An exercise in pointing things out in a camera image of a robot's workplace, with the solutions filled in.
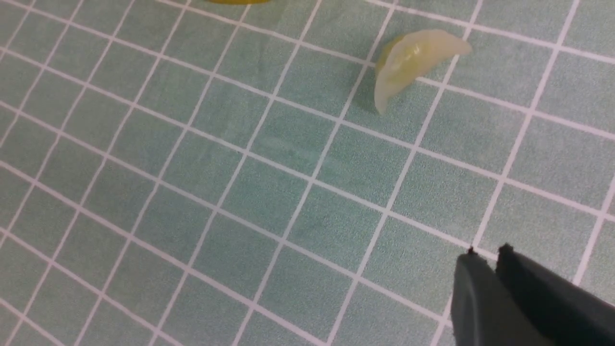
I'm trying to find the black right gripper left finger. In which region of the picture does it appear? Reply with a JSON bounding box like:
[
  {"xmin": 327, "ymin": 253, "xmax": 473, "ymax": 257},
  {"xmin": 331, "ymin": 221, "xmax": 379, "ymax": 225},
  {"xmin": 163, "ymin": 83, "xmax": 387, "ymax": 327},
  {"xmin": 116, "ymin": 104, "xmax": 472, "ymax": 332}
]
[{"xmin": 450, "ymin": 247, "xmax": 553, "ymax": 346}]

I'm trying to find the green checkered tablecloth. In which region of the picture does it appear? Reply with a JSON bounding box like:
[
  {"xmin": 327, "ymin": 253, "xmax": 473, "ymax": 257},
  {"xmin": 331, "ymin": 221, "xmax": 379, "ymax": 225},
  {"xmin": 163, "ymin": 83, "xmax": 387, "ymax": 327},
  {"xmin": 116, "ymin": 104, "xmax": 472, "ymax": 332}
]
[{"xmin": 0, "ymin": 0, "xmax": 615, "ymax": 346}]

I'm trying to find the bamboo steamer tray yellow rim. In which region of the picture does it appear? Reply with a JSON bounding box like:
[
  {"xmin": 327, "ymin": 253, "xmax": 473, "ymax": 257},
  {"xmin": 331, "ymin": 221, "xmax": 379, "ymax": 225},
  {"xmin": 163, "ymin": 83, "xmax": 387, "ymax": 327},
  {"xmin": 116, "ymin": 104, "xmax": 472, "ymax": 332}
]
[{"xmin": 208, "ymin": 0, "xmax": 270, "ymax": 6}]

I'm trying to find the greenish dumpling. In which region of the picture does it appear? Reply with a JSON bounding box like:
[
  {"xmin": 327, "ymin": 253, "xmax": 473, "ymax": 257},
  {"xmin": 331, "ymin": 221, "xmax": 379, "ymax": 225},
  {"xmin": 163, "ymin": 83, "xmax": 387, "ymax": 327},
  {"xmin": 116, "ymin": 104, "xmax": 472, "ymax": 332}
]
[{"xmin": 374, "ymin": 29, "xmax": 473, "ymax": 115}]

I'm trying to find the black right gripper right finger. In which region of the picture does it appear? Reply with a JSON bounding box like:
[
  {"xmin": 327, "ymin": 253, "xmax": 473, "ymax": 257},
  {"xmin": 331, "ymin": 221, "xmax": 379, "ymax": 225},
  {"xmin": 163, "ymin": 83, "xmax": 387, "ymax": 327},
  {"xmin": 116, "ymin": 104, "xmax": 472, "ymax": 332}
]
[{"xmin": 496, "ymin": 244, "xmax": 615, "ymax": 346}]

